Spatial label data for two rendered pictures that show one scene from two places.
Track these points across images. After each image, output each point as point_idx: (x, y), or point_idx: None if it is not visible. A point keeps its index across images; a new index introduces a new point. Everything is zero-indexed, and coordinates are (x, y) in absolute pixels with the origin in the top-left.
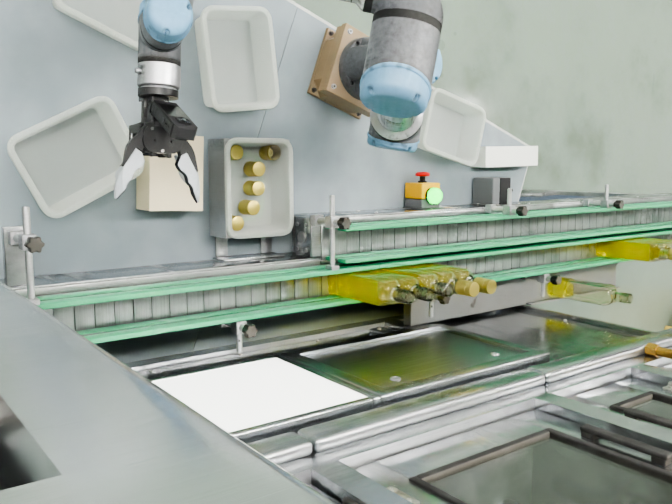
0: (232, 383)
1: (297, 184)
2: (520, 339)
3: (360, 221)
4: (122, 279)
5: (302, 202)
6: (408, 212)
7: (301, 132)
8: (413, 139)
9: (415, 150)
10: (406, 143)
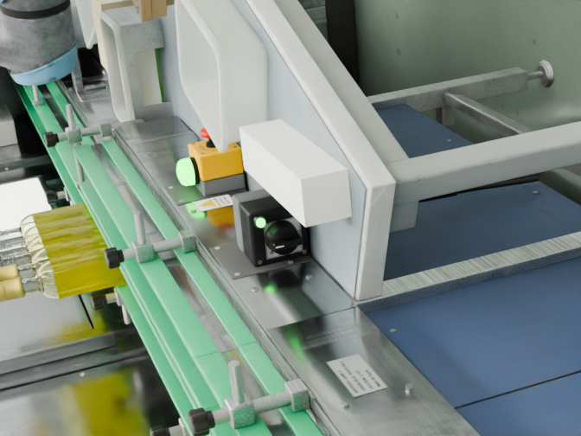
0: (8, 220)
1: (176, 81)
2: (61, 418)
3: (129, 154)
4: (80, 112)
5: (181, 106)
6: (149, 173)
7: (169, 16)
8: (11, 69)
9: (22, 84)
10: (10, 72)
